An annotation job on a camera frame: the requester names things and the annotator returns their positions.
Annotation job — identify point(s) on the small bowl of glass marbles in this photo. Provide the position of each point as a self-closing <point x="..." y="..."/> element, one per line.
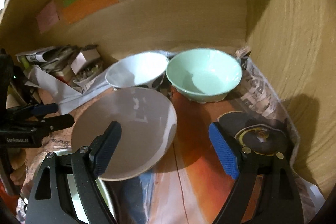
<point x="86" y="77"/>

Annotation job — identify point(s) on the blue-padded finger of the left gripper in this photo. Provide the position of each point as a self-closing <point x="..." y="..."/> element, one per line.
<point x="28" y="111"/>

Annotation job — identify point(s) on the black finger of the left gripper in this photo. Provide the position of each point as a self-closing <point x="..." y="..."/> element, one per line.
<point x="52" y="124"/>

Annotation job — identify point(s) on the person's left hand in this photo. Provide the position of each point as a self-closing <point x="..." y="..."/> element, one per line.
<point x="18" y="174"/>

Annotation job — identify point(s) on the grey folded paper sheet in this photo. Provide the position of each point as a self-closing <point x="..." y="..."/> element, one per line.
<point x="66" y="97"/>

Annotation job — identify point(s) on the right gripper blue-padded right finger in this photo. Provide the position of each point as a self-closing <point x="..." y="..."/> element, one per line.
<point x="241" y="164"/>

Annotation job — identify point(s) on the mint green bowl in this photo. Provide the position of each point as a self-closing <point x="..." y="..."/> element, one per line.
<point x="204" y="75"/>

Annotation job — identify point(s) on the orange sticky note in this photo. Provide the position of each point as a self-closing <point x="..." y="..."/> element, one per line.
<point x="80" y="9"/>

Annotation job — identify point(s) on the stack of newspapers and books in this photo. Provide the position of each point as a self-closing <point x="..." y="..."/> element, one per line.
<point x="53" y="60"/>

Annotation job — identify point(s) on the pink sticky note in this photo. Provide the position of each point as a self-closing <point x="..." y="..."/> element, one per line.
<point x="48" y="17"/>

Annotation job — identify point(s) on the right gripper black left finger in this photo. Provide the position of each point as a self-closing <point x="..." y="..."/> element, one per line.
<point x="88" y="163"/>

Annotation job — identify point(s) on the small white cardboard box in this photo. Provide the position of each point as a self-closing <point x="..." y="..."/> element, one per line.
<point x="84" y="58"/>

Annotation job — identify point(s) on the large grey-pink bowl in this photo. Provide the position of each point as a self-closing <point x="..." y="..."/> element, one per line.
<point x="148" y="125"/>

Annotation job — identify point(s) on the white ceramic plate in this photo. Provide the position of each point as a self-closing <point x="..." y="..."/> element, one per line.
<point x="79" y="207"/>

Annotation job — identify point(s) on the printed newspaper table covering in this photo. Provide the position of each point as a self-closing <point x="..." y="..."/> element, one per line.
<point x="189" y="185"/>

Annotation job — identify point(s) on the dark wine bottle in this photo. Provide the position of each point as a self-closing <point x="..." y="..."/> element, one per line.
<point x="13" y="76"/>

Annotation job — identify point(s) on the white bowl with black spots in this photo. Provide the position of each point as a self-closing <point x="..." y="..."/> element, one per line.
<point x="146" y="69"/>

